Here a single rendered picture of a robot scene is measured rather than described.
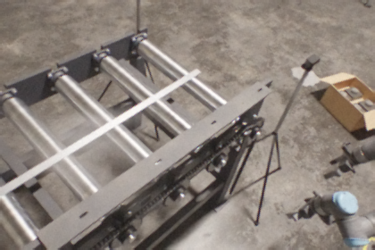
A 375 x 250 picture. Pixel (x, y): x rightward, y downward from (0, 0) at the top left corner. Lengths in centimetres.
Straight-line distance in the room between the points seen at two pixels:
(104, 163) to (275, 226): 135
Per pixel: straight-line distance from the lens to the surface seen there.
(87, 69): 223
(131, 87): 199
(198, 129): 146
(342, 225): 162
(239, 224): 260
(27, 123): 184
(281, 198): 282
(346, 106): 352
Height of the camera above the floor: 225
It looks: 49 degrees down
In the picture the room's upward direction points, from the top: 11 degrees clockwise
